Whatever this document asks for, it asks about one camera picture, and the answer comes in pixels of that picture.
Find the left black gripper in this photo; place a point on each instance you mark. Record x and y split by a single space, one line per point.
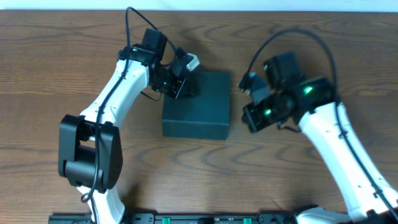
179 88

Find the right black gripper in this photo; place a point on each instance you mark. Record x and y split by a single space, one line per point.
249 117

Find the black gift box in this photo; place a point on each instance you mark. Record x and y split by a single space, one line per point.
206 115

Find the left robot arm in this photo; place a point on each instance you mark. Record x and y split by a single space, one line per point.
89 151

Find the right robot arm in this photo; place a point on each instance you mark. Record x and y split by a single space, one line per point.
288 94

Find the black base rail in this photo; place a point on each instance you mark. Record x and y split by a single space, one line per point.
221 218

